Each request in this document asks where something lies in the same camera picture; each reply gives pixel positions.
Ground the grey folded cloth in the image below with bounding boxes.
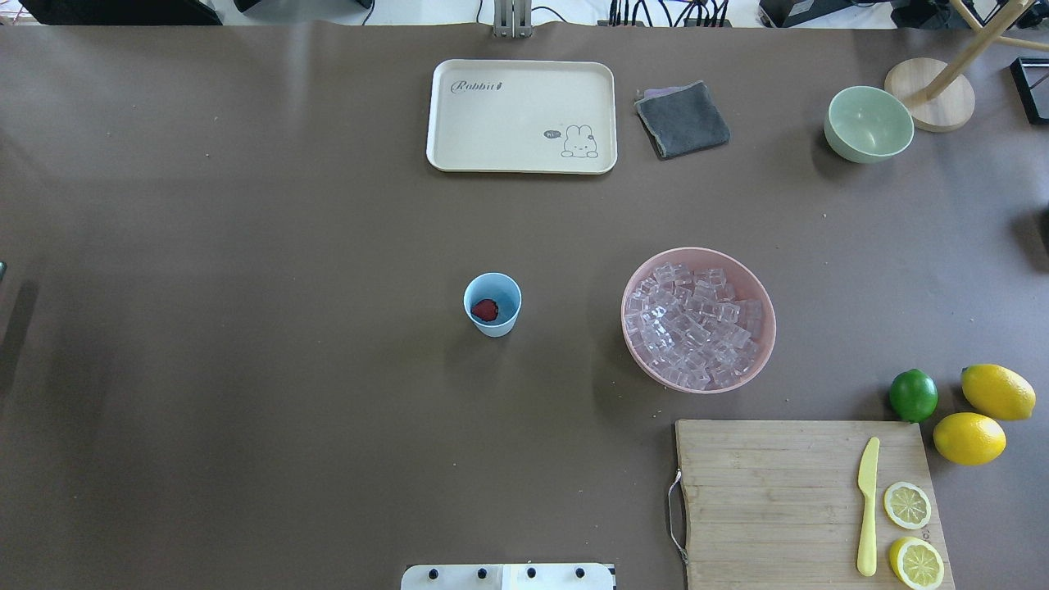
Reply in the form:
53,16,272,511
634,79,732,160

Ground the cream rabbit tray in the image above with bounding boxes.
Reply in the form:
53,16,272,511
426,59,618,175

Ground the green bowl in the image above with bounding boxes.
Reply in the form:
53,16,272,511
825,86,915,164

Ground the aluminium frame post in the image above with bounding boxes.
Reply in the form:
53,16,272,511
493,0,534,39

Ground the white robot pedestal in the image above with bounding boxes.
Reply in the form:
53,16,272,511
400,561,617,589

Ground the wooden cutting board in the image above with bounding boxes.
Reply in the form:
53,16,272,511
675,420,936,589

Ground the green lime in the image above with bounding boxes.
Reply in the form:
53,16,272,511
889,367,939,424

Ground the yellow plastic knife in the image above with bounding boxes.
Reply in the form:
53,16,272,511
856,437,880,578

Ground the yellow lemon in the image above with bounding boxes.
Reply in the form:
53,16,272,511
960,365,1037,421
933,412,1007,466

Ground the wooden stand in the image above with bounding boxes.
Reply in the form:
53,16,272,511
884,1,1047,132

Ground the light blue cup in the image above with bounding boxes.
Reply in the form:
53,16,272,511
462,272,522,338

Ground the lemon half slice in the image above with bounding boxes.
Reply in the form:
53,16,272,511
889,538,947,589

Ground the pink bowl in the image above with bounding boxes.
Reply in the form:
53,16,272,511
620,247,778,395

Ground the red strawberry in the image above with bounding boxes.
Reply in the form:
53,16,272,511
470,298,500,324

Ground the clear ice cubes pile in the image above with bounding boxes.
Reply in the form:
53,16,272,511
624,262,766,389

